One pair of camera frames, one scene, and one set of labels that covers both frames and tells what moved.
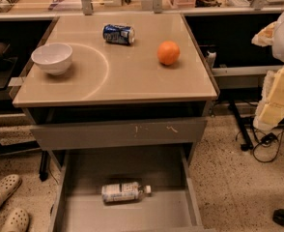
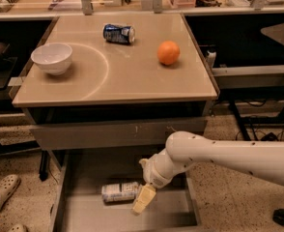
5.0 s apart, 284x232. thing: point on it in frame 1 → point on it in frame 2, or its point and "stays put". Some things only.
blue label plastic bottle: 124,191 stays put
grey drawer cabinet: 117,114 stays put
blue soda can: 117,34 stays put
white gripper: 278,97 → 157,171
